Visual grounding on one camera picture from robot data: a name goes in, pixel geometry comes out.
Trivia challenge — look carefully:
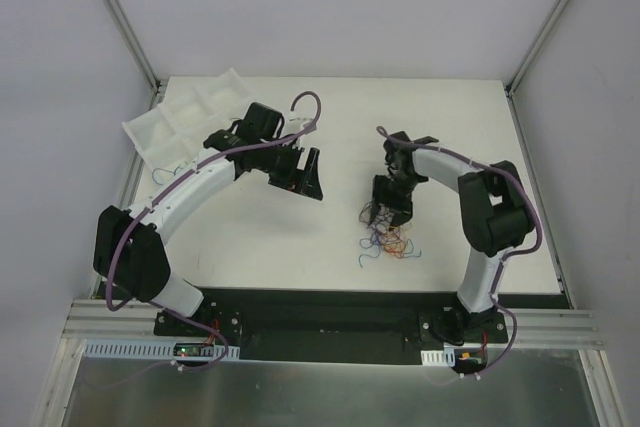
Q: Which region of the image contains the aluminium front rail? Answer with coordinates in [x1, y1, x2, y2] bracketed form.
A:
[62, 299, 604, 350]

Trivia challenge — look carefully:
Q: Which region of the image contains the blue thin wire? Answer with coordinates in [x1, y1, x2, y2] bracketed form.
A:
[151, 161, 196, 185]

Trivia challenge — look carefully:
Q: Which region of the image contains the left white cable duct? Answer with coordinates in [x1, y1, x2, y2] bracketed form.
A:
[84, 339, 240, 362]

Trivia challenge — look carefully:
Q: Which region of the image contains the white foam compartment tray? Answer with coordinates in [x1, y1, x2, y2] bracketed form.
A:
[122, 69, 254, 184]

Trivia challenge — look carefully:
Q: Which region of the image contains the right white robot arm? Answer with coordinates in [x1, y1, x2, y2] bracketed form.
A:
[369, 126, 542, 342]

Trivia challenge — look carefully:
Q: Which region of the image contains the right white cable duct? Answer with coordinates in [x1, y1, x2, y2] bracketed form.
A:
[420, 348, 456, 368]

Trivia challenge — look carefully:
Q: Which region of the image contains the coloured wire bundle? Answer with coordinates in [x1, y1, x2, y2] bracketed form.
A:
[355, 201, 422, 269]

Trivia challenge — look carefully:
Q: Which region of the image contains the white cable duct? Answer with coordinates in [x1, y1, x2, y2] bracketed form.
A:
[420, 348, 456, 368]
[84, 339, 240, 362]

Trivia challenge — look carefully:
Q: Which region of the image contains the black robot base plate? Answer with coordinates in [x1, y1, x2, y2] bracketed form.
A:
[153, 288, 508, 365]

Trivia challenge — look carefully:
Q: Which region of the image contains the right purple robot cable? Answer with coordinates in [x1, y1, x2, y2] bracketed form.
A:
[375, 125, 545, 308]

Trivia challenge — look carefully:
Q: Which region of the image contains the aluminium frame post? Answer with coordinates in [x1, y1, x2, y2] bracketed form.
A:
[102, 0, 163, 93]
[503, 0, 606, 96]

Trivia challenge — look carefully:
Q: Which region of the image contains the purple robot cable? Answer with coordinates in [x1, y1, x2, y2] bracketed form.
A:
[375, 125, 545, 308]
[103, 91, 322, 314]

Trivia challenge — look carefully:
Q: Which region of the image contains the left aluminium frame post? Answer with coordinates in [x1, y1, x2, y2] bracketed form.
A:
[102, 0, 163, 93]

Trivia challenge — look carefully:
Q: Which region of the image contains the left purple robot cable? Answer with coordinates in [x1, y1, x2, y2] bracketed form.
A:
[103, 91, 322, 314]

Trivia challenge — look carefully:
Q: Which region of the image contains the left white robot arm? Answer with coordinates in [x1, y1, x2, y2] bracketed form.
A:
[93, 102, 323, 336]

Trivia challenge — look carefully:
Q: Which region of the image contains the right aluminium frame post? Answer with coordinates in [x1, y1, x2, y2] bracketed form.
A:
[503, 0, 606, 96]

